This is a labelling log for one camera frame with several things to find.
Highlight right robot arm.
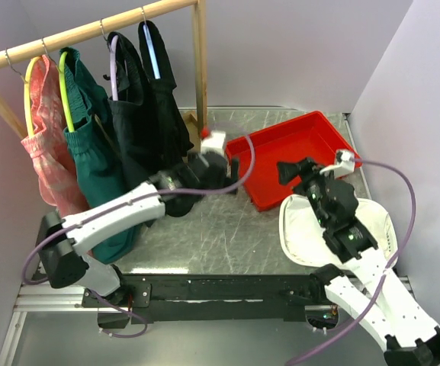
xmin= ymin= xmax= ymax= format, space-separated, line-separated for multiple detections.
xmin=277 ymin=150 xmax=440 ymax=365

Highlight wooden clothes rack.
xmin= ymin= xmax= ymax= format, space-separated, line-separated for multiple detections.
xmin=0 ymin=0 xmax=207 ymax=139

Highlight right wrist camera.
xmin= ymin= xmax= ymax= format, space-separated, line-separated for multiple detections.
xmin=320 ymin=149 xmax=356 ymax=178

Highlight dark green shorts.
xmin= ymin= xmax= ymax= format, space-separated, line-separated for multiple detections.
xmin=108 ymin=32 xmax=157 ymax=190

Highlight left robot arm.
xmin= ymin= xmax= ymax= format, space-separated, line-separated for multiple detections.
xmin=39 ymin=152 xmax=239 ymax=307

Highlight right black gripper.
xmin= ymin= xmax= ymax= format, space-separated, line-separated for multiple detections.
xmin=275 ymin=156 xmax=339 ymax=227

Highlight pink patterned shorts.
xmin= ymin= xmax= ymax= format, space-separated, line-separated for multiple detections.
xmin=21 ymin=56 xmax=104 ymax=217

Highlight lilac hanger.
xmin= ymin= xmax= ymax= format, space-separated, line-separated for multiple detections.
xmin=109 ymin=34 xmax=130 ymax=101

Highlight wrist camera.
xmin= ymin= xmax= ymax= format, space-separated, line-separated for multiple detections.
xmin=200 ymin=128 xmax=226 ymax=156
xmin=320 ymin=149 xmax=356 ymax=178

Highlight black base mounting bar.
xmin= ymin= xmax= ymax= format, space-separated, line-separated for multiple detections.
xmin=81 ymin=272 xmax=355 ymax=326

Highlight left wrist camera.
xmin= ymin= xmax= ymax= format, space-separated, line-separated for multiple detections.
xmin=200 ymin=128 xmax=226 ymax=156

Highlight light blue hanger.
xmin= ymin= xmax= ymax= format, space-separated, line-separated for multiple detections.
xmin=140 ymin=7 xmax=161 ymax=79

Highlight black shorts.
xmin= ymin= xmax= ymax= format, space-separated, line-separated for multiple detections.
xmin=138 ymin=20 xmax=194 ymax=169

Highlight lime green hanger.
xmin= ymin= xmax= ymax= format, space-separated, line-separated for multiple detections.
xmin=58 ymin=51 xmax=75 ymax=133

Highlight yellow hanger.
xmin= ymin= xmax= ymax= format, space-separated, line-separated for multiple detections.
xmin=24 ymin=56 xmax=41 ymax=137

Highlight aluminium rail frame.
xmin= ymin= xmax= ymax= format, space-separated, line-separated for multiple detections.
xmin=0 ymin=272 xmax=435 ymax=365

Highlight white perforated laundry basket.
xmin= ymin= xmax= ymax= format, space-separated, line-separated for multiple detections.
xmin=278 ymin=194 xmax=398 ymax=271

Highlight red plastic tray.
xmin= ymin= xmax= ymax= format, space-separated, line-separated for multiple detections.
xmin=243 ymin=111 xmax=355 ymax=212

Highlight teal green shorts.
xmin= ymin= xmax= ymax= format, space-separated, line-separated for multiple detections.
xmin=59 ymin=47 xmax=138 ymax=265

